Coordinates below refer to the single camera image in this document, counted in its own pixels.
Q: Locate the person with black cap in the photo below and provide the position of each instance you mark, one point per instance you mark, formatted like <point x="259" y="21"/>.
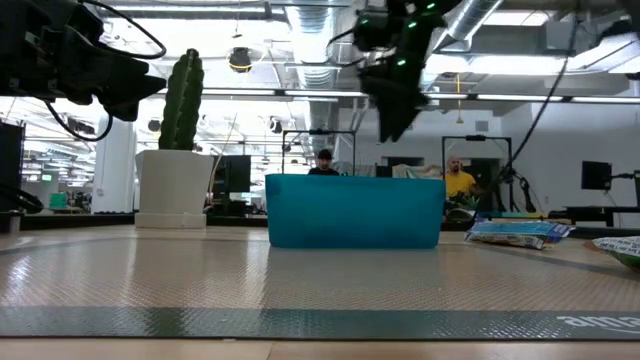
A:
<point x="324" y="164"/>

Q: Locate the blue purple granola bar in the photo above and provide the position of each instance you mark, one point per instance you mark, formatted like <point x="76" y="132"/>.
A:
<point x="520" y="234"/>

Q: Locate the black cabinet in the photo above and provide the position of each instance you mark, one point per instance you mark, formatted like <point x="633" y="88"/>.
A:
<point x="11" y="167"/>

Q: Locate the black ceiling speaker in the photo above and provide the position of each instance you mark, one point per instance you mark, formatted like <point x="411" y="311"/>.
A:
<point x="240" y="60"/>

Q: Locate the silver ventilation duct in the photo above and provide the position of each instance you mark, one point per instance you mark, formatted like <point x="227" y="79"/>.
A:
<point x="465" y="25"/>

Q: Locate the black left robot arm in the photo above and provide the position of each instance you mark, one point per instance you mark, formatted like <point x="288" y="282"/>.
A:
<point x="15" y="30"/>

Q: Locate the white plant pot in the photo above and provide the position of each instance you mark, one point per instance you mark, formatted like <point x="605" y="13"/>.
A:
<point x="172" y="187"/>

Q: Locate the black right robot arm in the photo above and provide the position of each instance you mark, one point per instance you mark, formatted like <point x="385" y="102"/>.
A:
<point x="420" y="4"/>

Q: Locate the black desk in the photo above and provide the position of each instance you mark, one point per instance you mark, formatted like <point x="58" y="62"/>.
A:
<point x="595" y="214"/>

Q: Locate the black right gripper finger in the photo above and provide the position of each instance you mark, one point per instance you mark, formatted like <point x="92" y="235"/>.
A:
<point x="392" y="117"/>
<point x="416" y="100"/>

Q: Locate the black metal frame stand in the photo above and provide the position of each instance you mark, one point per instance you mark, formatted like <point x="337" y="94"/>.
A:
<point x="318" y="133"/>
<point x="475" y="138"/>

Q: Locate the person in yellow shirt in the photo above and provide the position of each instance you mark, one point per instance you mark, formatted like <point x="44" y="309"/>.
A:
<point x="459" y="182"/>

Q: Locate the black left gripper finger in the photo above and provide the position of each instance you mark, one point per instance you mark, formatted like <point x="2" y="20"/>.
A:
<point x="135" y="80"/>
<point x="122" y="109"/>

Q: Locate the green cactus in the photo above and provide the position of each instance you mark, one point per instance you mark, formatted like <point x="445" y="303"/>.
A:
<point x="182" y="105"/>

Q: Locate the snack packet right edge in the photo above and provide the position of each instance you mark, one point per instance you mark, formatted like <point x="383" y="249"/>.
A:
<point x="622" y="250"/>

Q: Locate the blue plastic bin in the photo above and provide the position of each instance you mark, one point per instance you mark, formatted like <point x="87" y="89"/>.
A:
<point x="355" y="210"/>

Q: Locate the black computer monitor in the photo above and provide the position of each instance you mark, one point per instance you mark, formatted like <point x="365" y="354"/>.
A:
<point x="232" y="174"/>

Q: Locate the beige woven mat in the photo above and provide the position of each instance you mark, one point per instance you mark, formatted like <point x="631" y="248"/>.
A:
<point x="320" y="280"/>

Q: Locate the black monitor on arm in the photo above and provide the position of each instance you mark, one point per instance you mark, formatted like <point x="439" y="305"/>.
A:
<point x="596" y="175"/>

